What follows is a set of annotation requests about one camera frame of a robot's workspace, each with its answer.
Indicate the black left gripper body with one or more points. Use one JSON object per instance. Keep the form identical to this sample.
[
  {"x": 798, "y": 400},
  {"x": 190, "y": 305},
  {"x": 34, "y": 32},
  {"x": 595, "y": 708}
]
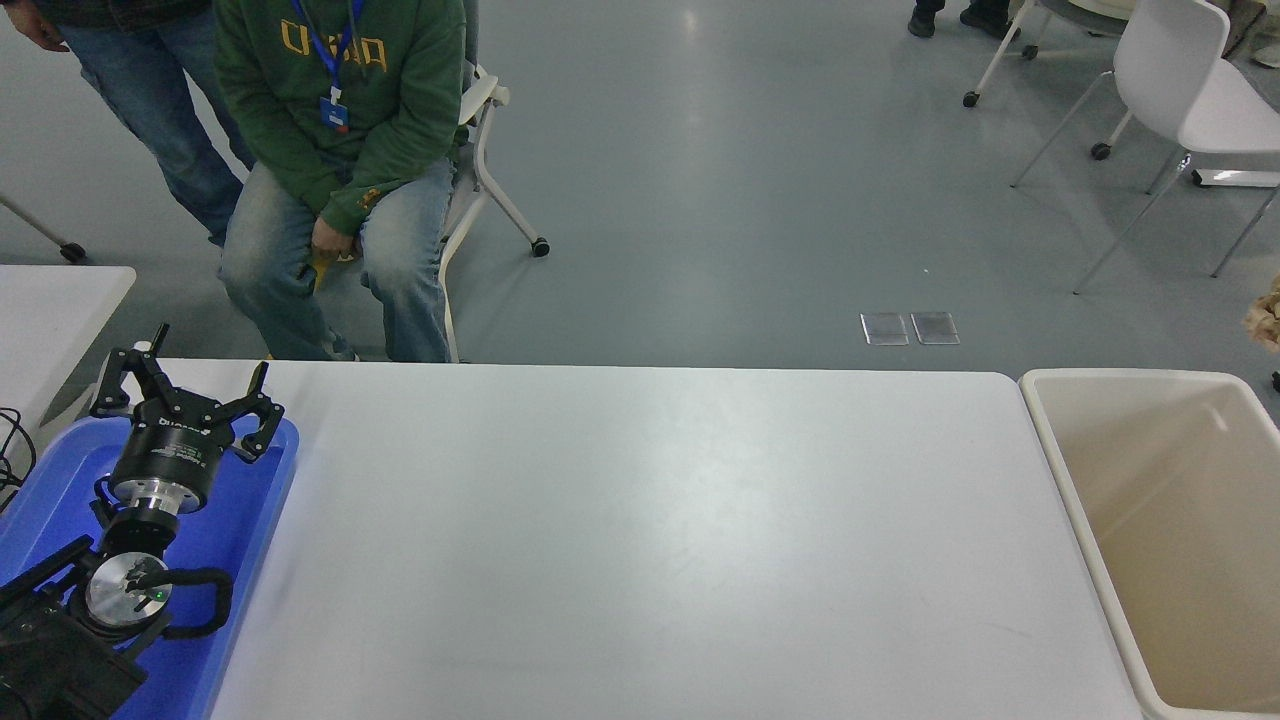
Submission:
[{"x": 172, "y": 450}]

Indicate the tan paper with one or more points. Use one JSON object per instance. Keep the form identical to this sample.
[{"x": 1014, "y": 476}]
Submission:
[{"x": 1266, "y": 320}]

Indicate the seated person's left hand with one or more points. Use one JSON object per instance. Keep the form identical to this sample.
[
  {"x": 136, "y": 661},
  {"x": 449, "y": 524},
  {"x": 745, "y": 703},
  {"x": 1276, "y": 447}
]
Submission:
[{"x": 335, "y": 240}]

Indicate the person's right hand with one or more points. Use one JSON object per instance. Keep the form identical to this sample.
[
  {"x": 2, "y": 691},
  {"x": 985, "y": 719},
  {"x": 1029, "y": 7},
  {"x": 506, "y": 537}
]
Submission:
[{"x": 35, "y": 25}]

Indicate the blue plastic tray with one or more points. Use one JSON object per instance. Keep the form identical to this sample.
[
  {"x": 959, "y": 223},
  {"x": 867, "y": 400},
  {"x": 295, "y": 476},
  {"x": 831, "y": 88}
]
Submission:
[{"x": 240, "y": 540}]

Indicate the white side table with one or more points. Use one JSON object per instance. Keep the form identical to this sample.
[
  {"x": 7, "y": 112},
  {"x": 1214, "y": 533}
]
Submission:
[{"x": 50, "y": 310}]

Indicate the chair leg with caster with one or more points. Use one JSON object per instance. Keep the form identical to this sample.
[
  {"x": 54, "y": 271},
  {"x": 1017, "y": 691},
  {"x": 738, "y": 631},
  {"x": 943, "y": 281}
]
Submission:
[{"x": 72, "y": 250}]

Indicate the seated person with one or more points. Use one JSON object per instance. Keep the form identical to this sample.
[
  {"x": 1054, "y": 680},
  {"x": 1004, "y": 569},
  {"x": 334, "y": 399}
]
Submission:
[{"x": 340, "y": 120}]

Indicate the gray chair with white armrest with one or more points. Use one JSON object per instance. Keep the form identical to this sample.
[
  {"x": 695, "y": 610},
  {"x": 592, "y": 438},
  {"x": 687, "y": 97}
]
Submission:
[{"x": 490, "y": 130}]

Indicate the clear floor plate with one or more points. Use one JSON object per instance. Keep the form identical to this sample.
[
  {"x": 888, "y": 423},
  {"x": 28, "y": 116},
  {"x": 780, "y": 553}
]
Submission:
[
  {"x": 885, "y": 329},
  {"x": 935, "y": 328}
]

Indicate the large pale plastic bin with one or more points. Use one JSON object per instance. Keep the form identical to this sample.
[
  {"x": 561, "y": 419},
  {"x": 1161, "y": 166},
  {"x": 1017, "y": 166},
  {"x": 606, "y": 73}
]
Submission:
[{"x": 1150, "y": 560}]

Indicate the white-framed chair on casters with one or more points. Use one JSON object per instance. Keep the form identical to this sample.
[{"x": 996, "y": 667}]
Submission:
[{"x": 1090, "y": 5}]

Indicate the white plastic chair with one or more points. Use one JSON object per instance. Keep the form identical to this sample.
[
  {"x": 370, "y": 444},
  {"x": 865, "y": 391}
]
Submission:
[{"x": 1170, "y": 60}]

